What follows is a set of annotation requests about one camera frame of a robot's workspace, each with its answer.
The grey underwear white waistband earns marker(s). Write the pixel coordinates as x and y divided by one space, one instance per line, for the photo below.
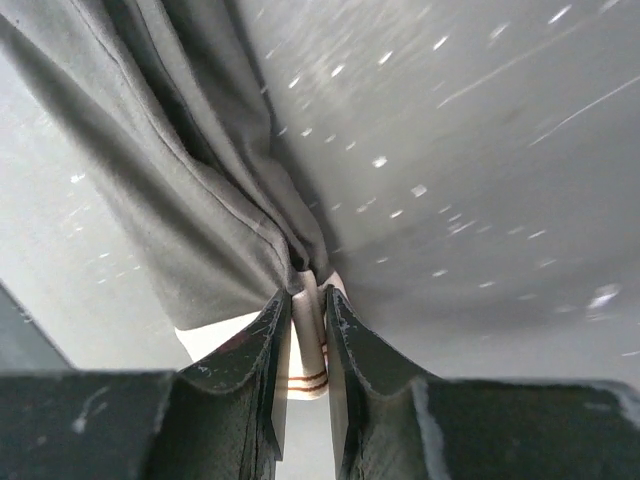
166 103

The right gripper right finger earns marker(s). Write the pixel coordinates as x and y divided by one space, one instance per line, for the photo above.
374 421

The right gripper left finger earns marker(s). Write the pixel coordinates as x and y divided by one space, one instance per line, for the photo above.
234 401

